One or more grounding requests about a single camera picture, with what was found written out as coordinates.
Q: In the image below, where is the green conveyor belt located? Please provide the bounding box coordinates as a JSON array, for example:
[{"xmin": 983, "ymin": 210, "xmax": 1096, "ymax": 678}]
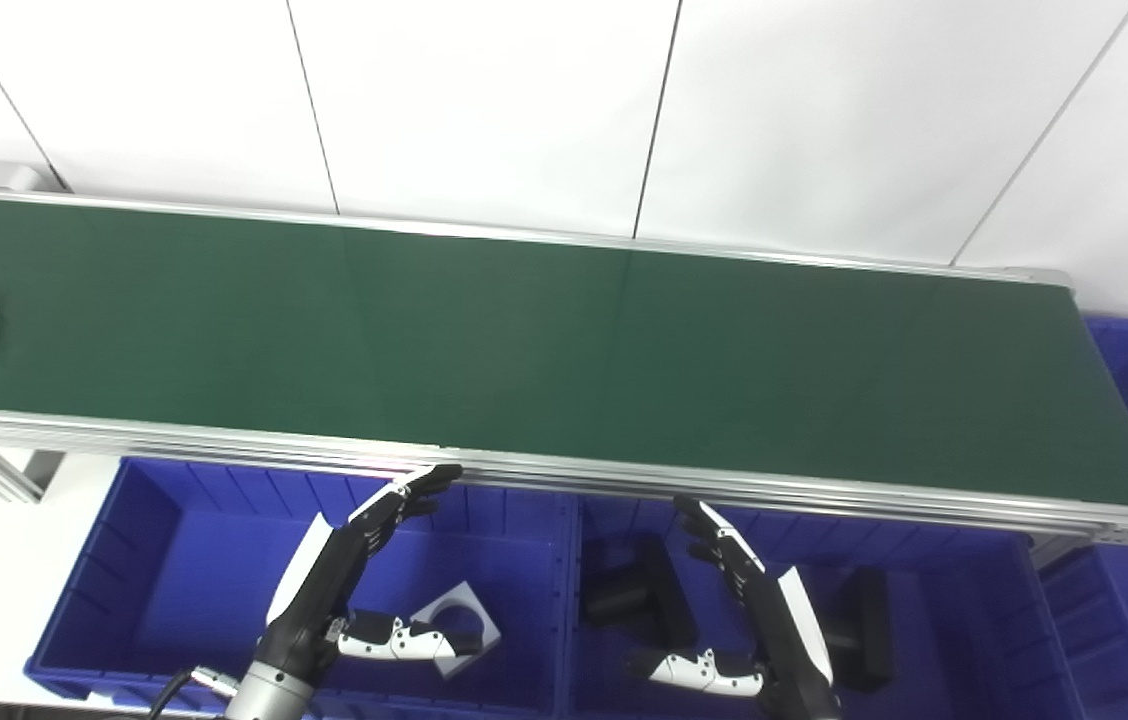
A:
[
  {"xmin": 0, "ymin": 195, "xmax": 1128, "ymax": 511},
  {"xmin": 0, "ymin": 158, "xmax": 1128, "ymax": 549}
]

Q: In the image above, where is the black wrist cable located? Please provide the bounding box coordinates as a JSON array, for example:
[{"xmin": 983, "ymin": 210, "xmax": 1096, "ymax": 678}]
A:
[{"xmin": 144, "ymin": 668, "xmax": 245, "ymax": 720}]

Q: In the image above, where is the white square part with hole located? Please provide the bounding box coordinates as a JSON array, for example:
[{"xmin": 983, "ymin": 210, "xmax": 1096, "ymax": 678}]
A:
[{"xmin": 411, "ymin": 582, "xmax": 503, "ymax": 681}]

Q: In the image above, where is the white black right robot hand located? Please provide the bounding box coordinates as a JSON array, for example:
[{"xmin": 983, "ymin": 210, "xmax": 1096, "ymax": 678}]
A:
[{"xmin": 624, "ymin": 495, "xmax": 841, "ymax": 720}]

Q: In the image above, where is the black block part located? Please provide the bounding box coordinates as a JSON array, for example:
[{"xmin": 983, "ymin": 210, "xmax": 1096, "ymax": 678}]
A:
[
  {"xmin": 582, "ymin": 540, "xmax": 700, "ymax": 651},
  {"xmin": 824, "ymin": 567, "xmax": 895, "ymax": 693}
]

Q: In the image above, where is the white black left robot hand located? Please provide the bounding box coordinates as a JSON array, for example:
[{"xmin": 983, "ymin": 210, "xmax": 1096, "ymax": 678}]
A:
[{"xmin": 264, "ymin": 463, "xmax": 485, "ymax": 691}]

